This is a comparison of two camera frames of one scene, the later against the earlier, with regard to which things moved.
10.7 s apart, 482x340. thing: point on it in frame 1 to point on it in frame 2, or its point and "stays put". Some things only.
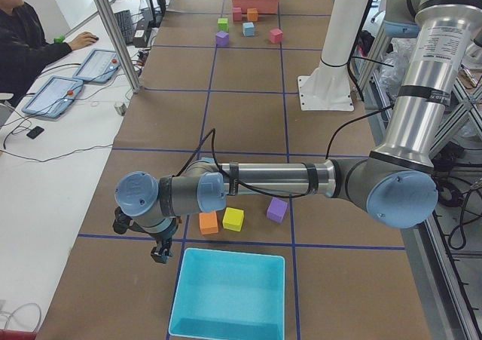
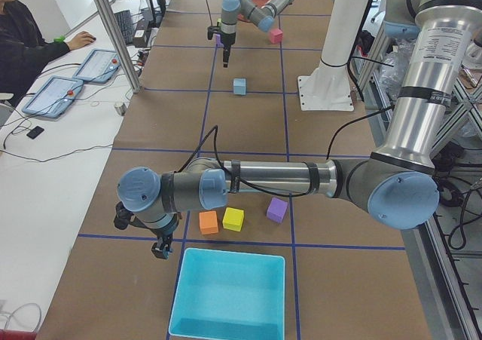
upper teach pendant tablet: (99, 66) stays put
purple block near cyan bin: (276, 209) stays put
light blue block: (248, 29) to (239, 86)
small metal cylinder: (121, 108) stays put
